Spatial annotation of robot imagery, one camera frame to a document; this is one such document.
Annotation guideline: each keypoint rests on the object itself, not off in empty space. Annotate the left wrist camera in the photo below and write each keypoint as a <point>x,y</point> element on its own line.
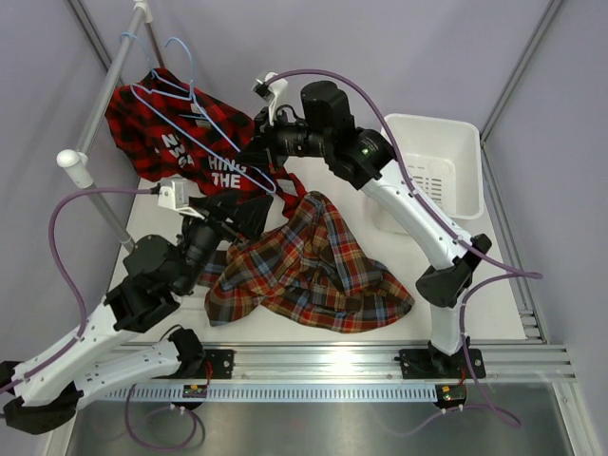
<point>174,194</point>

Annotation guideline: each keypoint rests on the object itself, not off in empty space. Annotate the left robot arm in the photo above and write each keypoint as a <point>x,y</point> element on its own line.
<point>52,386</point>

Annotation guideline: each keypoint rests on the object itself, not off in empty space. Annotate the white slotted cable duct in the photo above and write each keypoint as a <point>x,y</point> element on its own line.
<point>274,393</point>

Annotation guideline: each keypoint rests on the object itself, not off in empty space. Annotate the red black plaid shirt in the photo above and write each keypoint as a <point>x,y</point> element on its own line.
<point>194,136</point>

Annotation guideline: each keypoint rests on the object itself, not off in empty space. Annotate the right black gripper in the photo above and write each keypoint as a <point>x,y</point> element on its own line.
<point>264,155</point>

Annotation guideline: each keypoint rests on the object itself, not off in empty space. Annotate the blue hanger with red shirt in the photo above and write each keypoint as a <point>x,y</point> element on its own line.
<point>147,55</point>

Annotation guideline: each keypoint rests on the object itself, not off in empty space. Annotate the aluminium mounting rail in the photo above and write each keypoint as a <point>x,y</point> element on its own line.
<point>350,362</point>

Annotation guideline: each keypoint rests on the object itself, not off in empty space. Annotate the brown plaid shirt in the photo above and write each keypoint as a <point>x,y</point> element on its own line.
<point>310,270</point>

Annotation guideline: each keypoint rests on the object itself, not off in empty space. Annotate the white clothes rack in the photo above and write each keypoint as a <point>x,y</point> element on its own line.
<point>74,161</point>

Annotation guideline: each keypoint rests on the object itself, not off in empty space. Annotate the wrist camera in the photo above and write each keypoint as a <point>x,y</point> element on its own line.
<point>174,194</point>
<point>272,90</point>

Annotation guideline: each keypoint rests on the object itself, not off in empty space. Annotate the white plastic bin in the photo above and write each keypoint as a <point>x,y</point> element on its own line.
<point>443,158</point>

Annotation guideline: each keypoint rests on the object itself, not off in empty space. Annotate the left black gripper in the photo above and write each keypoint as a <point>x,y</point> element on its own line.
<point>248,218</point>

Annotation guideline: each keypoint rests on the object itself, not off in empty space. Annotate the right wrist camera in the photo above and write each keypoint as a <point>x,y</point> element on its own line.
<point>272,90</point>

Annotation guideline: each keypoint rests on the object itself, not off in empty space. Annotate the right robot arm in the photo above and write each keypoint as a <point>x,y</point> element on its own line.
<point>368,162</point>

